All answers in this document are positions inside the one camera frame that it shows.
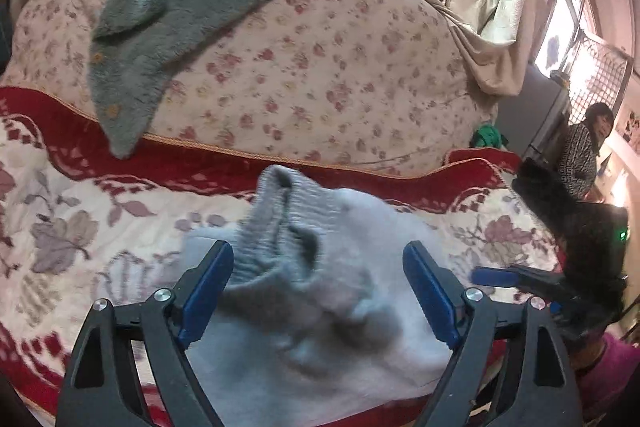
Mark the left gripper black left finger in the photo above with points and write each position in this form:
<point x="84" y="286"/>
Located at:
<point x="101" y="385"/>

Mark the red floral bed blanket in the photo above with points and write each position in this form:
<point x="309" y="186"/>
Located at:
<point x="78" y="224"/>

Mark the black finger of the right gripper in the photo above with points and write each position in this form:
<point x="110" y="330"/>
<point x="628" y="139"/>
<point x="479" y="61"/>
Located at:
<point x="545" y="284"/>

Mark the white lattice window screen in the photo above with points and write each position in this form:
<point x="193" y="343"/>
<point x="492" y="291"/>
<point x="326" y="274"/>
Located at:
<point x="596" y="71"/>

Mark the green cloth item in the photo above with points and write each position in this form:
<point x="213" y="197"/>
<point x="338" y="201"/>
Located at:
<point x="487" y="135"/>

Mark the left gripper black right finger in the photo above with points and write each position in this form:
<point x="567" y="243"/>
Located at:
<point x="535" y="385"/>

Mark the magenta right sleeve forearm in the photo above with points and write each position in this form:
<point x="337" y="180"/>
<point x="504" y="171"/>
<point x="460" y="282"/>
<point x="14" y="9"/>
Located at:
<point x="602" y="382"/>

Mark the light grey knit pants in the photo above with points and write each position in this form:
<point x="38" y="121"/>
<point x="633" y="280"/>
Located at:
<point x="318" y="321"/>

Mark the woman in patterned top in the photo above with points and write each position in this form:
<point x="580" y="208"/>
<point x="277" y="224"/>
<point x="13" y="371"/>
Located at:
<point x="577" y="166"/>

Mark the pink floral folded quilt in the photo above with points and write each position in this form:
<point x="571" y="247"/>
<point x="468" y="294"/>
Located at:
<point x="374" y="83"/>

